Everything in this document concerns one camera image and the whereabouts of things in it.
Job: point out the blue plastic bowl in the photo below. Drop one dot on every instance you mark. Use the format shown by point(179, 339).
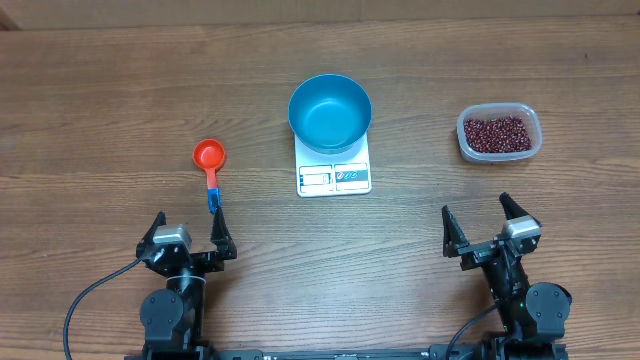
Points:
point(329, 113)

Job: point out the white digital kitchen scale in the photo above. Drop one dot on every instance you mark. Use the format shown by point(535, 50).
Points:
point(323, 175)

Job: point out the red adzuki beans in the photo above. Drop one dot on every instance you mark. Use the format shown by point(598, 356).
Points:
point(499, 135)

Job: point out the red measuring scoop blue handle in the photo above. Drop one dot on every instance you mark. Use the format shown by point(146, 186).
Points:
point(209, 155)

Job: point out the clear plastic food container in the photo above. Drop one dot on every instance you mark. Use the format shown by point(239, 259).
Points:
point(498, 110)

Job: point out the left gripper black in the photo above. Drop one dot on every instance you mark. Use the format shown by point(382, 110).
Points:
point(225, 249)

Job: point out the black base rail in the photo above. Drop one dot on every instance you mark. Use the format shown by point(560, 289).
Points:
point(434, 352)

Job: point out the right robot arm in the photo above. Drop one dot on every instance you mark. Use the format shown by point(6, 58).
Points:
point(533, 315)

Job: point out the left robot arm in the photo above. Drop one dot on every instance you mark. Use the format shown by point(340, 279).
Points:
point(173, 316)

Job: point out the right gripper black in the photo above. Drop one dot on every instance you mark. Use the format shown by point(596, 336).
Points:
point(456, 245)

